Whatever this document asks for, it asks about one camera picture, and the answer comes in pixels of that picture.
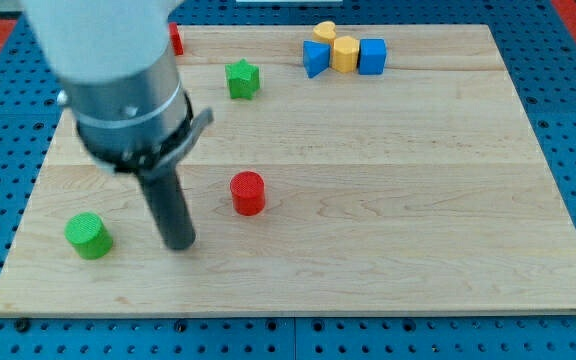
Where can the red block behind arm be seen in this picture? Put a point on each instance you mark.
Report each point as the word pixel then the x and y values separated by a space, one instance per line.
pixel 175 39

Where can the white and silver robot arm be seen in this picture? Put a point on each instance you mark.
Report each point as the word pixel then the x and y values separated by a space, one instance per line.
pixel 119 78

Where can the red cylinder block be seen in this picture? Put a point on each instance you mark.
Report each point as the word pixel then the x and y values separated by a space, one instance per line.
pixel 248 193

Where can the wooden board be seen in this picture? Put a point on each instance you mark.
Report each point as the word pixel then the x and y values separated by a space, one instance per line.
pixel 418 192

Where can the green star block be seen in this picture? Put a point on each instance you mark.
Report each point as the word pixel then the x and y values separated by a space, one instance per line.
pixel 243 79

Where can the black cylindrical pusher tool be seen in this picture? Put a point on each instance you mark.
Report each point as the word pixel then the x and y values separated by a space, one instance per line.
pixel 167 204

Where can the blue triangle block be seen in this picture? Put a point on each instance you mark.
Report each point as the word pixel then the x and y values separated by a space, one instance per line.
pixel 315 58

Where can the yellow hexagon block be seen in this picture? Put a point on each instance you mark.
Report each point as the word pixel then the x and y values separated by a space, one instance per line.
pixel 345 53

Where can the yellow heart block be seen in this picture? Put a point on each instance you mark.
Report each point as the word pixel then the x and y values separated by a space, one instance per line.
pixel 324 32

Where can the blue cube block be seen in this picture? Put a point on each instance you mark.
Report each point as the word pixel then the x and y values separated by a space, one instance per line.
pixel 372 56

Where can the green cylinder block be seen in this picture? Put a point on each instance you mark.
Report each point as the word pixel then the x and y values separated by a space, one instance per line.
pixel 88 235

